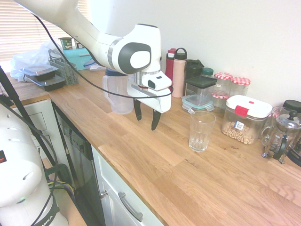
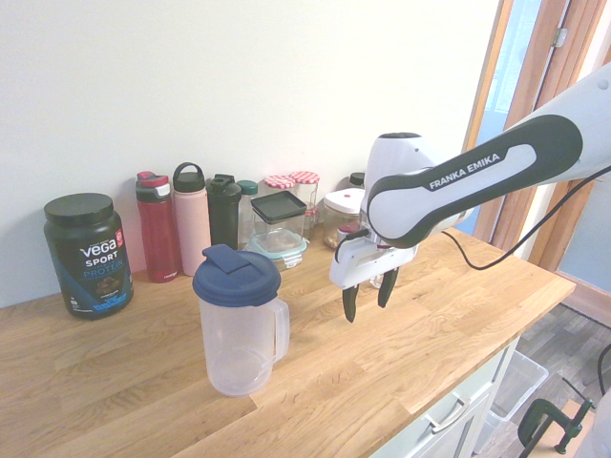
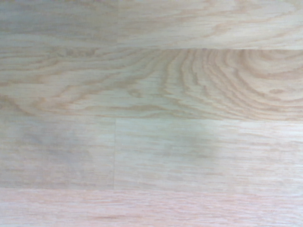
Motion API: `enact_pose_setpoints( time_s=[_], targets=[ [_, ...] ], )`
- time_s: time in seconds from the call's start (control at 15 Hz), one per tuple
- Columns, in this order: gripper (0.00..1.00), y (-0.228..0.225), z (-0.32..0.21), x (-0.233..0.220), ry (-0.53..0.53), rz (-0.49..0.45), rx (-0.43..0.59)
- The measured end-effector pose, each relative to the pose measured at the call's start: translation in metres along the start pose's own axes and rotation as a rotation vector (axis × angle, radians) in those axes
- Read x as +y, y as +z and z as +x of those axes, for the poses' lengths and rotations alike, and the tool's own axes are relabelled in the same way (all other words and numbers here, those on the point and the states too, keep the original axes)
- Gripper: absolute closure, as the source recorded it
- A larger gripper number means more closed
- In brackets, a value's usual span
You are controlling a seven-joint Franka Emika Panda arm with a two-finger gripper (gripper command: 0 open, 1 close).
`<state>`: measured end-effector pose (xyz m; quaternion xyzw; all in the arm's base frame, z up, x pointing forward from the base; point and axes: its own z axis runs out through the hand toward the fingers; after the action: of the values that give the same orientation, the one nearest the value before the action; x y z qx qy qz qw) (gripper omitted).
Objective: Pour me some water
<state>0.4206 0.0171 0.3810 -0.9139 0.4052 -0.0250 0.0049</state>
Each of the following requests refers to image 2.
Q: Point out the clear plastic storage bin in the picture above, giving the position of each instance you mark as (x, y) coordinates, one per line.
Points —
(520, 381)

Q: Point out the white base cabinet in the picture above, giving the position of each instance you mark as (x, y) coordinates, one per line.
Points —
(458, 439)

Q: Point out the pink bottle black lid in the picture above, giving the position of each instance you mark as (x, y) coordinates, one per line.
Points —
(191, 229)

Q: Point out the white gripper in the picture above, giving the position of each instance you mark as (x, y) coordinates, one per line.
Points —
(367, 264)

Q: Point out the wooden glazed door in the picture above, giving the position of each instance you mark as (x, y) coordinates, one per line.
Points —
(539, 57)

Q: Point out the black shaker bottle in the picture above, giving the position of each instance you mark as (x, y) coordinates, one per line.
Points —
(223, 219)

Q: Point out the wooden door frame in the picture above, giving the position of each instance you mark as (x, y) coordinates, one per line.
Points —
(563, 229)

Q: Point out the metal door hinge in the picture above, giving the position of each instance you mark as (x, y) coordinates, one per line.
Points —
(560, 37)

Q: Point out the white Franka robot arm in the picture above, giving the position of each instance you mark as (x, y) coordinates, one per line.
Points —
(477, 191)

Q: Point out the tall jar gingham lid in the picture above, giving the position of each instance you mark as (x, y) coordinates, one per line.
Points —
(279, 182)
(305, 177)

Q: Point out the glass container teal lid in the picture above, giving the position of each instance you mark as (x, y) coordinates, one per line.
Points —
(277, 250)

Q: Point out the clear drinking glass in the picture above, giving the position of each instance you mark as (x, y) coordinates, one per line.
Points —
(376, 282)

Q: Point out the cereal container white lid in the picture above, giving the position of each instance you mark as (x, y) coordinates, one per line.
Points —
(343, 200)

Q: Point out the small clear jar red lid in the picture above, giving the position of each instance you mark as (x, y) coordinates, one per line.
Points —
(343, 235)

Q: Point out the dark green clamp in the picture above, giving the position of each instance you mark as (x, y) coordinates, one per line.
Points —
(539, 415)

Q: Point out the red water bottle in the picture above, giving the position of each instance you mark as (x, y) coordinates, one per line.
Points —
(157, 238)

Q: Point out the black lid glass carafe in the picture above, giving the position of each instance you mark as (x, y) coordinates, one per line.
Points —
(357, 179)

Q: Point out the clear pitcher blue lid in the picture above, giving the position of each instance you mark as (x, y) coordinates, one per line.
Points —
(238, 343)

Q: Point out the clear jar green lid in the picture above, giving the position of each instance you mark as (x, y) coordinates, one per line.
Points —
(247, 188)

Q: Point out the small jar gingham lid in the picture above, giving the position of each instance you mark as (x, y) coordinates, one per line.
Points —
(312, 213)

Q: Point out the square canister black lid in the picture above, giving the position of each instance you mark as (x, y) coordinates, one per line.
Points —
(279, 205)

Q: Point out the black Vega protein tub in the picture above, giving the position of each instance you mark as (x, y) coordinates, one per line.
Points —
(90, 257)

